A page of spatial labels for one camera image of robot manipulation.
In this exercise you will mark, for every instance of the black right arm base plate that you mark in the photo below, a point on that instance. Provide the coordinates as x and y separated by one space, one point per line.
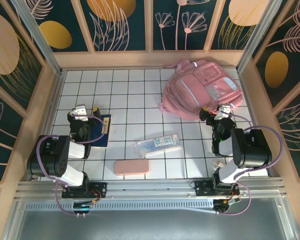
202 187

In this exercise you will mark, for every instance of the dark blue book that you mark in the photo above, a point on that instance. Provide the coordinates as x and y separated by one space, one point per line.
100 135

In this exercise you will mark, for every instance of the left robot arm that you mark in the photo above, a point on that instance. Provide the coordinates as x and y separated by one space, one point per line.
52 162

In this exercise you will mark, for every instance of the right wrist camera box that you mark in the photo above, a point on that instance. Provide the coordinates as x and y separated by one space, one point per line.
223 112

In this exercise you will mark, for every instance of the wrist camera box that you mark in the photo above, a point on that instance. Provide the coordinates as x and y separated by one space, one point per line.
223 112
79 112

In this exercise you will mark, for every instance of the aluminium frame post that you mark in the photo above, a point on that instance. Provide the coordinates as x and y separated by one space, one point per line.
257 35
40 37

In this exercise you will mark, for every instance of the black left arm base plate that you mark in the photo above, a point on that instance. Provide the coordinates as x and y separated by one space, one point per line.
100 190

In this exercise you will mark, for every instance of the grey metal panel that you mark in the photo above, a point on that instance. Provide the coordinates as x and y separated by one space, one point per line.
150 225

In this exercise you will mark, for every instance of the pink backpack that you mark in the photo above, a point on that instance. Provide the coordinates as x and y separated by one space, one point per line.
202 87

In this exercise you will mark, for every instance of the clear plastic supplies pack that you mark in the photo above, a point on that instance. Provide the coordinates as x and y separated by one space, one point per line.
157 146

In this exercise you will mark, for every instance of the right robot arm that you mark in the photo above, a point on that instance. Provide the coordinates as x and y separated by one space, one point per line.
252 150

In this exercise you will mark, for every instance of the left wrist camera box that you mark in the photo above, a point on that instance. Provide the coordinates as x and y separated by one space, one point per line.
79 112

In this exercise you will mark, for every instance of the pink pencil case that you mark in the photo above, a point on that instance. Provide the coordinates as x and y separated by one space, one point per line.
131 168

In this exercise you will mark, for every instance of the aluminium mounting rail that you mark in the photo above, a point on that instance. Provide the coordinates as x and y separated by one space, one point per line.
150 187

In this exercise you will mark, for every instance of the small beige object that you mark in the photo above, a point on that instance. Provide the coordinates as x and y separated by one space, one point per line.
218 164

